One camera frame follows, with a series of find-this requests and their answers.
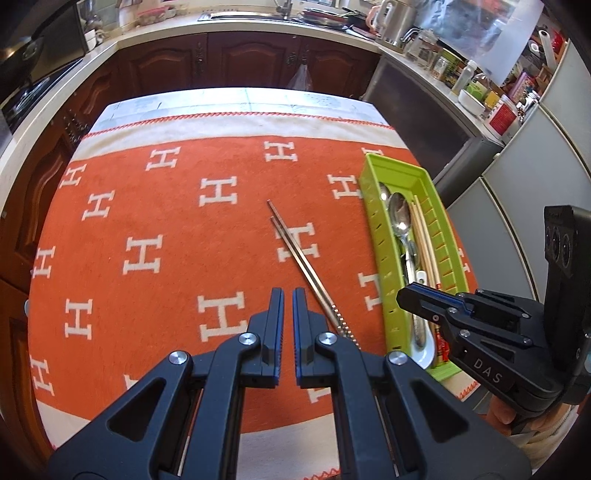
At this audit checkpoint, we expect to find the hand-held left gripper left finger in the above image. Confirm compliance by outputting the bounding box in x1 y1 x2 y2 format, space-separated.
48 287 284 480

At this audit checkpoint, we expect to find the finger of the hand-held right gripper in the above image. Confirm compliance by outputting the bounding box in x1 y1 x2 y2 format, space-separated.
398 300 527 350
398 282 532 320

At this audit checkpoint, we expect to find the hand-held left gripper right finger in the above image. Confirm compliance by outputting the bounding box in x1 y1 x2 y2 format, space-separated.
292 287 532 480

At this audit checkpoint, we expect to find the white ceramic spoon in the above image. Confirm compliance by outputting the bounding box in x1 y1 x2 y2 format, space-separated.
410 272 438 370

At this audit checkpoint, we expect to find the steel chopstick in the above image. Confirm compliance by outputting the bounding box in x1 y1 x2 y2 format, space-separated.
270 217 352 343
267 199 362 350

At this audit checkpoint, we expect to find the green plastic tray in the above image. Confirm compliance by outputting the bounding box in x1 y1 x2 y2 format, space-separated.
358 152 467 381

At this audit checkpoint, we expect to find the person's right forearm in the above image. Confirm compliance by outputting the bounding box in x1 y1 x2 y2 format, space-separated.
510 413 583 469

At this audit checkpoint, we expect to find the person's right hand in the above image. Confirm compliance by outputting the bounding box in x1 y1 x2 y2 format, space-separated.
487 394 573 437

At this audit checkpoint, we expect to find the grey refrigerator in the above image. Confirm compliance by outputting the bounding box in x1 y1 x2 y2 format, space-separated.
436 39 591 324

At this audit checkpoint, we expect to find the orange patterned blanket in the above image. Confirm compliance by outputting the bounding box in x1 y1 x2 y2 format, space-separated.
28 113 481 480

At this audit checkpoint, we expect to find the red canister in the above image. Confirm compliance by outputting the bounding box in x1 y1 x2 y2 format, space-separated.
485 98 522 137

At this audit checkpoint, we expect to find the white bowl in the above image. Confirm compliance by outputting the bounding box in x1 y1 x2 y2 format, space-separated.
458 89 488 116

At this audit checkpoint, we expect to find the white plastic bottle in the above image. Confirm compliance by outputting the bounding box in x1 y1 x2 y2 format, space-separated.
455 60 478 93

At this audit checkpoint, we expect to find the green box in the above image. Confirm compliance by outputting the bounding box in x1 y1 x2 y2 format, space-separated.
434 48 462 81

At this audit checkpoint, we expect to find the glass pitcher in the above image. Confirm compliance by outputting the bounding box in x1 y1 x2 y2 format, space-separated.
406 27 439 70

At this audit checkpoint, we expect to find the light blue table cover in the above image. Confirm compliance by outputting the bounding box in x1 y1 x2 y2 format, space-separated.
95 88 391 132

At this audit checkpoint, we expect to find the hanging plastic bag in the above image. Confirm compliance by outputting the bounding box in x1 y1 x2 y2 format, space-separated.
288 64 315 93

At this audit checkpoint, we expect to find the clear plastic sheet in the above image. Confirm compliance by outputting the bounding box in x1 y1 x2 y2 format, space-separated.
431 0 546 86

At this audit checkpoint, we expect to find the steel electric kettle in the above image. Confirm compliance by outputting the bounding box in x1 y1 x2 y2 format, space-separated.
367 0 419 47

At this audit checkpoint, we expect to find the paper towel roll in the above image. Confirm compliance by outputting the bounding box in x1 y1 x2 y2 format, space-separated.
538 28 561 65

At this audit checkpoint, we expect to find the stack of dishes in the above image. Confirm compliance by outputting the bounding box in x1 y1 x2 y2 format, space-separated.
300 7 352 28

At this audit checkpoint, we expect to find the steel sink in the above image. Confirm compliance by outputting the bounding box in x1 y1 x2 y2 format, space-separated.
198 11 296 24

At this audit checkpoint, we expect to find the gas stove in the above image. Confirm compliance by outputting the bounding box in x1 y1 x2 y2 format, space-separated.
0 69 65 134

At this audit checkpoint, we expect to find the black wok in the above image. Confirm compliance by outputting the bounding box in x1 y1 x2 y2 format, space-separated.
0 34 47 75

